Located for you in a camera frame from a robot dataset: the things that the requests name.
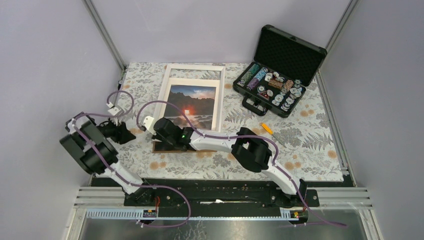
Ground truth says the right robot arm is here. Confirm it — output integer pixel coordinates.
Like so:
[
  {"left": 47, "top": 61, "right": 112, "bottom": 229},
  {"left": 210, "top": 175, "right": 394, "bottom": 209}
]
[{"left": 143, "top": 116, "right": 307, "bottom": 206}]

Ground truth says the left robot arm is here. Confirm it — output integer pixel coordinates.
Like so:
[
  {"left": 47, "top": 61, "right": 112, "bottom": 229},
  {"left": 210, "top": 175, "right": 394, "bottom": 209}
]
[{"left": 59, "top": 116, "right": 155, "bottom": 206}]

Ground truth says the white picture frame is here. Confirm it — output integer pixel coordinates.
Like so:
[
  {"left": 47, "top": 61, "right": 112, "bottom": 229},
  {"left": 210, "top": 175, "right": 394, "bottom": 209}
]
[{"left": 153, "top": 63, "right": 226, "bottom": 133}]

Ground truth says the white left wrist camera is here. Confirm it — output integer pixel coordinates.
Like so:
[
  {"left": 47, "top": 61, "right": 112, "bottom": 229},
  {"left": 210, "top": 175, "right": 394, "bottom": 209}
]
[{"left": 106, "top": 102, "right": 125, "bottom": 117}]

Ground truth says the yellow handled screwdriver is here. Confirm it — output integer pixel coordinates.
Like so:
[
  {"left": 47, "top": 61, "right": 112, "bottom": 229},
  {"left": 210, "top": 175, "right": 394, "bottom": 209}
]
[{"left": 260, "top": 123, "right": 287, "bottom": 148}]

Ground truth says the brown frame backing board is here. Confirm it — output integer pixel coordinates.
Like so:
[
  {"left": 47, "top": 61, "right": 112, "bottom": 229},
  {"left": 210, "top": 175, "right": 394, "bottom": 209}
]
[{"left": 152, "top": 141, "right": 216, "bottom": 153}]

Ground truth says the white photo mat border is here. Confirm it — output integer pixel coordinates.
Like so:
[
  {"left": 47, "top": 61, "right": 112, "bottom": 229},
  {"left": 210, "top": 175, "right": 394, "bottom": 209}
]
[{"left": 157, "top": 77, "right": 222, "bottom": 132}]

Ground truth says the black poker chip case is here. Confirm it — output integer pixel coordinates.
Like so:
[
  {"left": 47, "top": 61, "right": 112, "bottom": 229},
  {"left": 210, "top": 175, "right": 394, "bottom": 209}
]
[{"left": 233, "top": 24, "right": 328, "bottom": 118}]

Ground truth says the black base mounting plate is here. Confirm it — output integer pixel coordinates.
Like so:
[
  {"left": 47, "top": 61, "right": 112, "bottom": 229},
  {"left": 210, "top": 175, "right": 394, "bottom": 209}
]
[{"left": 91, "top": 177, "right": 354, "bottom": 218}]

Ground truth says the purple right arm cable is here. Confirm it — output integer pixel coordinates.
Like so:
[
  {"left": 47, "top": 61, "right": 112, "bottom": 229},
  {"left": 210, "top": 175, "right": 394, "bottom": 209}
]
[{"left": 136, "top": 100, "right": 348, "bottom": 229}]

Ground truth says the sunset landscape photo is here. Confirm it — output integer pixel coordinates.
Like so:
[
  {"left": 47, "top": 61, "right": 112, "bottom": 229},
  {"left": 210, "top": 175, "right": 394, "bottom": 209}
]
[{"left": 163, "top": 85, "right": 217, "bottom": 130}]

